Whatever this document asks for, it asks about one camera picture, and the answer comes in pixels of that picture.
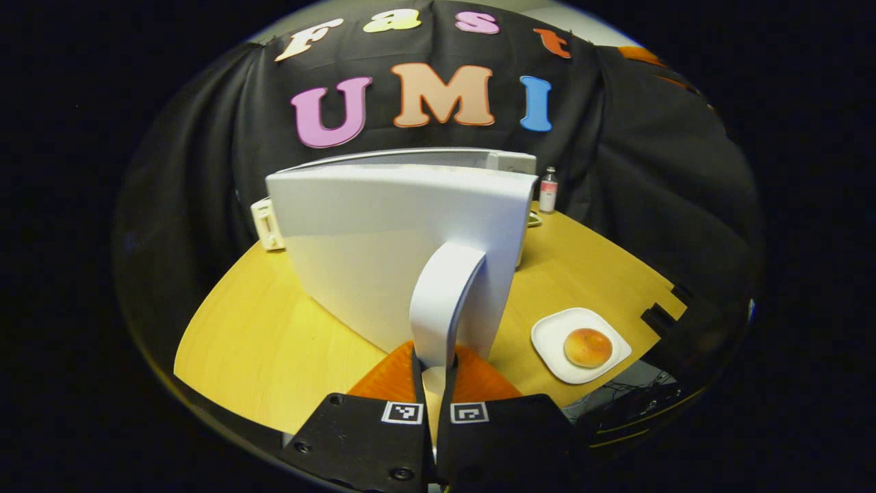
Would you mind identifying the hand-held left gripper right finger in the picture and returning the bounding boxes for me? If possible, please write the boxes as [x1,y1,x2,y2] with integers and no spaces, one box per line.
[435,342,596,493]

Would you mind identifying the white power socket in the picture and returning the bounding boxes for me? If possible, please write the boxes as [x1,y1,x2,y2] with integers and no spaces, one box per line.
[250,197,285,251]

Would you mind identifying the black backdrop cloth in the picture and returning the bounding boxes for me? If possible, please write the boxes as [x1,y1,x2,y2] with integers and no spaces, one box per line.
[113,0,764,384]

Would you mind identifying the white microwave oven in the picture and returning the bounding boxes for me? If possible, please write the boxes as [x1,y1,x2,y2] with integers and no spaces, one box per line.
[265,147,539,405]

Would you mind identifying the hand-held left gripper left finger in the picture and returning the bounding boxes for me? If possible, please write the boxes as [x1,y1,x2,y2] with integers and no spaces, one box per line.
[281,340,435,493]

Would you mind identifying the black cable bundle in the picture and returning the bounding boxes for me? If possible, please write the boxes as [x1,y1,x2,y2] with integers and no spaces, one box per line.
[595,377,682,412]

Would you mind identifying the round golden bread bun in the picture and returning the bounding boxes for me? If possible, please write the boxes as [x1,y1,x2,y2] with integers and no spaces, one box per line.
[564,328,613,368]

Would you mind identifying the white square plate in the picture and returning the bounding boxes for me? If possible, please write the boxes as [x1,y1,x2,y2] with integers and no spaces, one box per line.
[531,307,632,385]

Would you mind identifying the small clear bottle red label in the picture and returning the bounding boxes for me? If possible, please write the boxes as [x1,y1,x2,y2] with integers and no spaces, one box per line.
[539,166,559,214]

